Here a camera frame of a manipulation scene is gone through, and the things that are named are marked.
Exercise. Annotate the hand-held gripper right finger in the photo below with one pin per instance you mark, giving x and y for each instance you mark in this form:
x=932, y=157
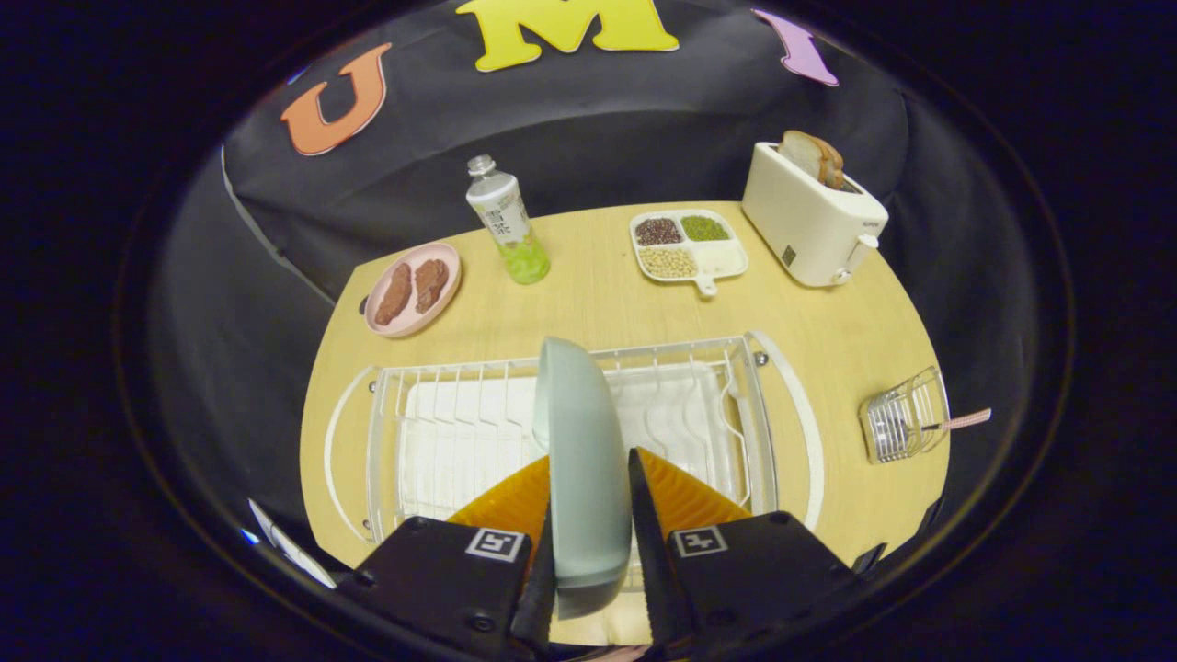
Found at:
x=648, y=552

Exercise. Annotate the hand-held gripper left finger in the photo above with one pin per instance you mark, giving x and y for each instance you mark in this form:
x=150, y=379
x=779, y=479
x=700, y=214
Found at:
x=432, y=579

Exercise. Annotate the light green plate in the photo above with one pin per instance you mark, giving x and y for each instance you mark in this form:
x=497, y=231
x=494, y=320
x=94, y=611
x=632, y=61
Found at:
x=584, y=460

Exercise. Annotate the pink plate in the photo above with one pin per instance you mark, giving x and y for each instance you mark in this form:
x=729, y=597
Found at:
x=414, y=322

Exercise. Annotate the white side desk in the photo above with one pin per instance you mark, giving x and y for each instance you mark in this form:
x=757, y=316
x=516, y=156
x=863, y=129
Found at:
x=290, y=547

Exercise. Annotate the black chair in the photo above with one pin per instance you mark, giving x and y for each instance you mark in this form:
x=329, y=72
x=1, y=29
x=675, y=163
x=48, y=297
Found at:
x=867, y=557

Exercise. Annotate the brown meat piece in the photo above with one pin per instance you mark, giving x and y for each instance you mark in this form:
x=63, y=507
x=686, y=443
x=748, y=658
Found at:
x=394, y=294
x=430, y=283

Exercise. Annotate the yellow soybeans pile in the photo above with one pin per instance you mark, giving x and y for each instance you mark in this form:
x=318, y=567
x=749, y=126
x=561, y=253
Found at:
x=668, y=262

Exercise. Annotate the white divided tray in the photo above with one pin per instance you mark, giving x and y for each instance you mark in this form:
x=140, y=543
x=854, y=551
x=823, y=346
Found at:
x=722, y=260

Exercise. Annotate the red beans pile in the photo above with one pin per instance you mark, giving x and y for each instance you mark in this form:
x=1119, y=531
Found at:
x=658, y=231

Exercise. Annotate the green beans pile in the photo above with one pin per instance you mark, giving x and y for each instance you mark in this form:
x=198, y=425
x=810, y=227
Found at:
x=705, y=228

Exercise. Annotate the white toaster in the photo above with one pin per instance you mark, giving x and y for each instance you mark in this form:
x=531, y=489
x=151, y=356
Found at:
x=809, y=230

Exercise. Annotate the plastic green tea bottle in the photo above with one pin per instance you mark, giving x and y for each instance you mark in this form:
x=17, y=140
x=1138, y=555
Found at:
x=501, y=216

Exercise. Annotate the bread slice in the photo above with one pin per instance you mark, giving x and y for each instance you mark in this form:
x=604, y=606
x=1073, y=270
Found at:
x=833, y=165
x=800, y=152

